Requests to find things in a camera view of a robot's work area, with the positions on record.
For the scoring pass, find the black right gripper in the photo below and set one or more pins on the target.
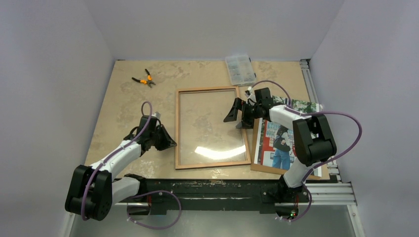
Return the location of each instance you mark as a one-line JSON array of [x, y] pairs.
[[245, 113]]

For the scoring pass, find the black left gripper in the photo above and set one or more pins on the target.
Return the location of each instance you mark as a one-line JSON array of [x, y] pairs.
[[167, 142]]

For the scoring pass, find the blue wooden picture frame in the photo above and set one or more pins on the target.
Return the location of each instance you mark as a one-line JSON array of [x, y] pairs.
[[177, 137]]

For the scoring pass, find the clear acrylic sheet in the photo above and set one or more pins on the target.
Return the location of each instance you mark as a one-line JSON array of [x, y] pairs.
[[212, 130]]

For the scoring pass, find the colour photo print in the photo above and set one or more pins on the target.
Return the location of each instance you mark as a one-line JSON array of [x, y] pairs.
[[282, 142]]

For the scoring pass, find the brown cardboard backing board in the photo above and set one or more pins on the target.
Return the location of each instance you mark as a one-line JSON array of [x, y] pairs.
[[263, 150]]

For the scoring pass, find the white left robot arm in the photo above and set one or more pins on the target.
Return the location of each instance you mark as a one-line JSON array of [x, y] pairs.
[[95, 188]]

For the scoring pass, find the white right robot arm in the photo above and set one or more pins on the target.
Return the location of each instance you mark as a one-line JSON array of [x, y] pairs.
[[313, 139]]

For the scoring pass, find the clear plastic screw box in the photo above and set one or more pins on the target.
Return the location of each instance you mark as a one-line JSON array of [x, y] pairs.
[[240, 70]]

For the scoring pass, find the orange black pliers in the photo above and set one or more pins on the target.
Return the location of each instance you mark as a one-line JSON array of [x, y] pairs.
[[149, 81]]

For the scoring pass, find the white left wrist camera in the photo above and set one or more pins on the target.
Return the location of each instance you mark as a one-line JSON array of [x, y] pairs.
[[156, 115]]

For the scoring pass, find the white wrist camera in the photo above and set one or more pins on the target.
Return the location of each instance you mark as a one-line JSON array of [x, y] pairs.
[[250, 92], [156, 115]]

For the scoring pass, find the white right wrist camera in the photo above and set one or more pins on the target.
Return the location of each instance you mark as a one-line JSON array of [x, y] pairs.
[[250, 92]]

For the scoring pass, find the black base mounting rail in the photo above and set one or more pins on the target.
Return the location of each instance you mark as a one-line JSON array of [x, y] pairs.
[[264, 196]]

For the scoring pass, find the aluminium right side rail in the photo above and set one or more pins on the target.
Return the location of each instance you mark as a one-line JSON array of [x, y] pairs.
[[337, 193]]

